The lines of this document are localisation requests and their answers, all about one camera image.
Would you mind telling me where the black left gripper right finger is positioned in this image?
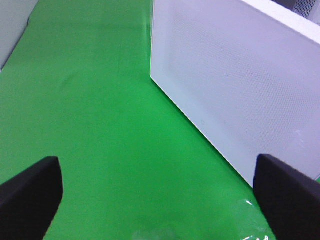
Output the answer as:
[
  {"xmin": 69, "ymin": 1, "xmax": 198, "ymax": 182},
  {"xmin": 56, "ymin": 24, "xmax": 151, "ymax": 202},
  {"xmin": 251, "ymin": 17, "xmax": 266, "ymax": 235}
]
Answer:
[{"xmin": 253, "ymin": 154, "xmax": 320, "ymax": 240}]

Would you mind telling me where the white microwave door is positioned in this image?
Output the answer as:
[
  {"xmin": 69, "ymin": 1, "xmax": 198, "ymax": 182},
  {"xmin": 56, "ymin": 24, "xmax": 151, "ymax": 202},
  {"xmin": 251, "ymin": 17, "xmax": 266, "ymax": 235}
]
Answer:
[{"xmin": 150, "ymin": 0, "xmax": 320, "ymax": 185}]

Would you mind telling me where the white microwave oven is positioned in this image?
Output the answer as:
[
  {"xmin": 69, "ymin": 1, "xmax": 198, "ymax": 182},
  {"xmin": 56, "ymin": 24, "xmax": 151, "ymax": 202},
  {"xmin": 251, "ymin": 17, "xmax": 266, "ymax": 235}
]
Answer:
[{"xmin": 272, "ymin": 0, "xmax": 320, "ymax": 25}]

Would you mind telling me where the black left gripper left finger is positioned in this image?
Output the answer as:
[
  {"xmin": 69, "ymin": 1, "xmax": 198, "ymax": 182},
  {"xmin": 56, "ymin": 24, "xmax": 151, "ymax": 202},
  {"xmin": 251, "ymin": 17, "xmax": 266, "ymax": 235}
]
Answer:
[{"xmin": 0, "ymin": 156, "xmax": 63, "ymax": 240}]

